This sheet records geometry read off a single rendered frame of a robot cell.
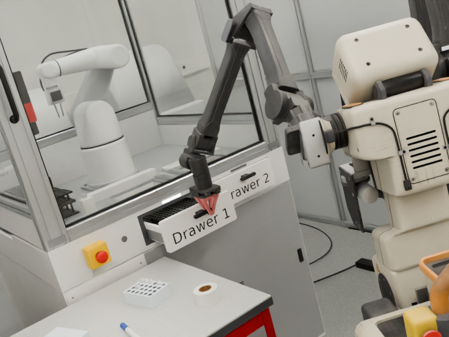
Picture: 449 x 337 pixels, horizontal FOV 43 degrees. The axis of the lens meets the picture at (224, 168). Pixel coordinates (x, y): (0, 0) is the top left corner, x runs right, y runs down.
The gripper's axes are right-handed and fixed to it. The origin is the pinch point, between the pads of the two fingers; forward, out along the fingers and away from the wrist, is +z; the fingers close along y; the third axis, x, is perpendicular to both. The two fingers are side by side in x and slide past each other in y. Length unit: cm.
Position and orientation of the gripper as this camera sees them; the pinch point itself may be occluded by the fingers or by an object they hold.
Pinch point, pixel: (210, 212)
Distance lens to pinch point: 193.9
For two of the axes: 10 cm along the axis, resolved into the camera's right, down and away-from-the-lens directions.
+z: 2.2, 9.3, 2.9
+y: -5.8, -1.1, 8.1
